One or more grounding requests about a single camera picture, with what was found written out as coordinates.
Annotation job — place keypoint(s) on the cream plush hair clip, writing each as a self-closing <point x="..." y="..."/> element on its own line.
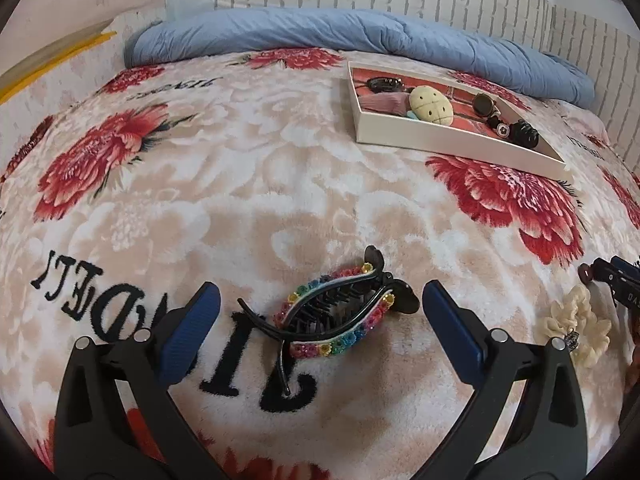
<point x="432" y="105"/>

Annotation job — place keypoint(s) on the cream scrunchie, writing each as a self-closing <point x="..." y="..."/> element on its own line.
<point x="575" y="320"/>

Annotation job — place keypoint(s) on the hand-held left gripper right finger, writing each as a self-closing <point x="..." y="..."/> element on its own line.
<point x="452" y="332"/>

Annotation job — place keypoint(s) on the red floral plush blanket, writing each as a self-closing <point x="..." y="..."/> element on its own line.
<point x="225" y="185"/>

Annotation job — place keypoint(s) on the rainbow flower black hair clip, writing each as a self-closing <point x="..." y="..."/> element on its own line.
<point x="320" y="350"/>

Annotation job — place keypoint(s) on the pale pink wooden headboard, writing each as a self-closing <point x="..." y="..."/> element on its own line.
<point x="65" y="5"/>

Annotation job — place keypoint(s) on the brown round hair clip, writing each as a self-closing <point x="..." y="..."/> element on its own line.
<point x="482" y="102"/>

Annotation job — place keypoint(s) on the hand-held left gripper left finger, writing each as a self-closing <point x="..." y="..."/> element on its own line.
<point x="192" y="330"/>

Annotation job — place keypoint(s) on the red lined white jewelry tray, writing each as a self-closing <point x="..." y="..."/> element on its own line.
<point x="400" y="137"/>

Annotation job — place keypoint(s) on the yellow strip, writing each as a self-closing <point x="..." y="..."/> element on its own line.
<point x="55" y="62"/>

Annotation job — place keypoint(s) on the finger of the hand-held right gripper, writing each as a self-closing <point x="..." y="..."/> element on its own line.
<point x="620" y="280"/>

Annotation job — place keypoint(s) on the rolled blue quilt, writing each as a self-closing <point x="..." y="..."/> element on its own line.
<point x="300" y="32"/>

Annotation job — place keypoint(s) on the pink hair accessory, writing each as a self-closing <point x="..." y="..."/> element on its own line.
<point x="385" y="104"/>

